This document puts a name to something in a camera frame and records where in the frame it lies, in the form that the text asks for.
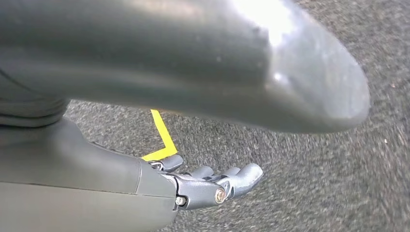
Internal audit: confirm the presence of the yellow tape square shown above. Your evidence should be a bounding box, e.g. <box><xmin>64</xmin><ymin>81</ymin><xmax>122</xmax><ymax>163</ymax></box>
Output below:
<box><xmin>141</xmin><ymin>109</ymin><xmax>178</xmax><ymax>162</ymax></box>

